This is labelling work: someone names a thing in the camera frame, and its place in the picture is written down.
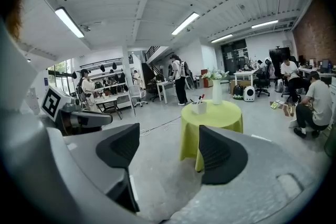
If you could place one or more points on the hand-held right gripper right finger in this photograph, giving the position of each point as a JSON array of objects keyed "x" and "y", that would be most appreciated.
[{"x": 223, "y": 160}]

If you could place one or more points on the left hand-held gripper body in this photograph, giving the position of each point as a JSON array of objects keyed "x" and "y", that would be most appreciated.
[{"x": 73, "y": 118}]

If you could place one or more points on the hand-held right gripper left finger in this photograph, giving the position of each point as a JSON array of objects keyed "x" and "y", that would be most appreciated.
[{"x": 118, "y": 149}]

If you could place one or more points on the white pen holder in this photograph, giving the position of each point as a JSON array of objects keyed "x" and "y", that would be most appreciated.
[{"x": 199, "y": 108}]

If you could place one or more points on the black-capped marker pen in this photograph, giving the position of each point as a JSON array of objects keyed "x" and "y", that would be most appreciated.
[{"x": 199, "y": 100}]

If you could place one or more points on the thin black pen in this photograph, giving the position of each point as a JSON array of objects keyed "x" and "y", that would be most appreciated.
[{"x": 192, "y": 101}]

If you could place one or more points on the white desk with black legs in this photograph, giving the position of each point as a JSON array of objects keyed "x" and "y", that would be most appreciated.
[{"x": 111, "y": 99}]

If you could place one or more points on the round table with green cloth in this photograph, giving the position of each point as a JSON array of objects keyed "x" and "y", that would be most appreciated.
[{"x": 218, "y": 118}]

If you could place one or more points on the white office chair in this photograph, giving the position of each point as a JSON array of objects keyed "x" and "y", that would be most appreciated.
[{"x": 137, "y": 93}]

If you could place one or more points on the white vase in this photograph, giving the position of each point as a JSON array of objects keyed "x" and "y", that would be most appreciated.
[{"x": 216, "y": 93}]

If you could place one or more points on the dark green backpack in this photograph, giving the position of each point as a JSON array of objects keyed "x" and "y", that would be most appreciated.
[{"x": 238, "y": 91}]

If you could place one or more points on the white pet carrier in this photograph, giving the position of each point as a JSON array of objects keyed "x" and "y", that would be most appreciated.
[{"x": 249, "y": 94}]

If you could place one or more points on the boxes on floor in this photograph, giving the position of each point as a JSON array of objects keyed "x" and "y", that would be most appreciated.
[{"x": 281, "y": 107}]

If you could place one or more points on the small white desk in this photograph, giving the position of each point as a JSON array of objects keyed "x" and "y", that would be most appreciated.
[{"x": 164, "y": 84}]

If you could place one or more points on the white round fan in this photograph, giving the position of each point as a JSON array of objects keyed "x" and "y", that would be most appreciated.
[{"x": 189, "y": 83}]

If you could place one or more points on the orange cabinet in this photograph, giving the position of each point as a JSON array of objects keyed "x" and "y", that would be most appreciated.
[{"x": 204, "y": 77}]

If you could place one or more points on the white flower bouquet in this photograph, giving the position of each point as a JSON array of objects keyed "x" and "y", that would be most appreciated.
[{"x": 215, "y": 74}]

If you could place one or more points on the black office chair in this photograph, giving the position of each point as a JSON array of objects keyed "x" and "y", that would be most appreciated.
[{"x": 262, "y": 82}]

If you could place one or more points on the white work table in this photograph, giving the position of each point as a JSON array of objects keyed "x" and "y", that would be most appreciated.
[{"x": 245, "y": 73}]

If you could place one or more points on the black staircase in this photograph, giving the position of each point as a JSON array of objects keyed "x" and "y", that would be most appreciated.
[{"x": 152, "y": 60}]

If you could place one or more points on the long ceiling light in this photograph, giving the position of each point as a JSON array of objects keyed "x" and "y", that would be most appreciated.
[
  {"x": 221, "y": 38},
  {"x": 69, "y": 22},
  {"x": 264, "y": 24},
  {"x": 185, "y": 23}
]

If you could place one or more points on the black double door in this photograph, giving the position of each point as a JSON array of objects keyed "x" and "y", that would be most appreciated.
[{"x": 233, "y": 55}]

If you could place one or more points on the long white desk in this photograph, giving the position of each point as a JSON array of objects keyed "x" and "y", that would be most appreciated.
[{"x": 307, "y": 70}]

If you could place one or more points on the computer monitor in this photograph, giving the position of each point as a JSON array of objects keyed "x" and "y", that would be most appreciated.
[{"x": 325, "y": 65}]

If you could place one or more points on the wall shelf with bags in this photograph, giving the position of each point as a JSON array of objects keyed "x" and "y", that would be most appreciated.
[{"x": 110, "y": 78}]

